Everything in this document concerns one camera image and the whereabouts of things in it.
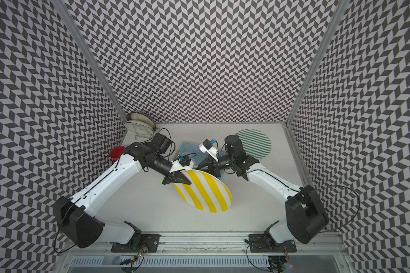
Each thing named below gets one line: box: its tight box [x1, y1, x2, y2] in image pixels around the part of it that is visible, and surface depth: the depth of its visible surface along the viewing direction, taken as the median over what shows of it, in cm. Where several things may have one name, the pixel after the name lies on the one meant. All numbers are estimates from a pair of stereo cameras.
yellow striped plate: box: [174, 169, 233, 214], surface depth 67 cm
